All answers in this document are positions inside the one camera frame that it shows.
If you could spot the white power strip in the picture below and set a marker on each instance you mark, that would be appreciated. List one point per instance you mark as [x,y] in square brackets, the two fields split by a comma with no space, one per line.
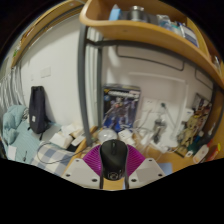
[159,146]

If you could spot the grey metal frame post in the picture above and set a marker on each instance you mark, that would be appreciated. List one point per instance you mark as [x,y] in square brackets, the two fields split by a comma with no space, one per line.
[83,93]

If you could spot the white tissue box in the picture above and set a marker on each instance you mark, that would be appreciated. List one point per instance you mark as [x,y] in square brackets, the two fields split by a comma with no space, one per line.
[61,140]

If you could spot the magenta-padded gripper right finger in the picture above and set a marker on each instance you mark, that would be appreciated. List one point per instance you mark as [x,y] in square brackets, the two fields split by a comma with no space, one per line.
[146,171]

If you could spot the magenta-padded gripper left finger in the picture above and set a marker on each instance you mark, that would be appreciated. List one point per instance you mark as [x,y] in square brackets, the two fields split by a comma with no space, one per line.
[80,173]

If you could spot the white carton box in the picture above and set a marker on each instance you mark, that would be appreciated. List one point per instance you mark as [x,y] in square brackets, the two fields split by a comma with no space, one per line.
[187,115]

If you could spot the robot model kit box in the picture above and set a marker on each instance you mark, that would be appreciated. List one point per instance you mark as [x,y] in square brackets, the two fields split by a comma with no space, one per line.
[120,106]

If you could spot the white desk lamp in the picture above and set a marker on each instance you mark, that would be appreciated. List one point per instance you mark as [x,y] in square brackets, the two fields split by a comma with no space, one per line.
[170,140]

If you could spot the blue plaid quilt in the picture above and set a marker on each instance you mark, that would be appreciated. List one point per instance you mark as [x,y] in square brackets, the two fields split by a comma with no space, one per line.
[50,160]

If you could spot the white wall socket panel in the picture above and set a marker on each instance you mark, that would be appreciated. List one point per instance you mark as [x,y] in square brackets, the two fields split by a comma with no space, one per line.
[151,105]

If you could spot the clear domed plastic container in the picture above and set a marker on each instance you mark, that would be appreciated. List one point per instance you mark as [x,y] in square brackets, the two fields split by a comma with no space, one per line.
[106,136]

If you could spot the white charger block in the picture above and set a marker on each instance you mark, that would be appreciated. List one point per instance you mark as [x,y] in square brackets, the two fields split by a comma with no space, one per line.
[125,136]

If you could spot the teal blanket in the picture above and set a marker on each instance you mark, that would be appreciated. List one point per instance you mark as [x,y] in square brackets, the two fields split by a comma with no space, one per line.
[15,123]

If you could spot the wooden shelf unit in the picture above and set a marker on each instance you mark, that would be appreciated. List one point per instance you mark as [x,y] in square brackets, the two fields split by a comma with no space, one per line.
[150,33]

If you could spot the small white cube clock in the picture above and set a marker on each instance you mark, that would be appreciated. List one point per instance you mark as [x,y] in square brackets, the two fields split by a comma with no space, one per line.
[189,153]

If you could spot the metal cup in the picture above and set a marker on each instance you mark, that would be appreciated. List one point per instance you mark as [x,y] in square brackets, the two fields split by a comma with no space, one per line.
[160,127]

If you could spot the black hanging bag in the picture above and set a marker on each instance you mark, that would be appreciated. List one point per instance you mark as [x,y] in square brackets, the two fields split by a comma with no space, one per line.
[37,110]

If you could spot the black computer mouse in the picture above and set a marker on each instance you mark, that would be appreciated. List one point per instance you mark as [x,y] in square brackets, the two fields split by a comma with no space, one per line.
[113,160]

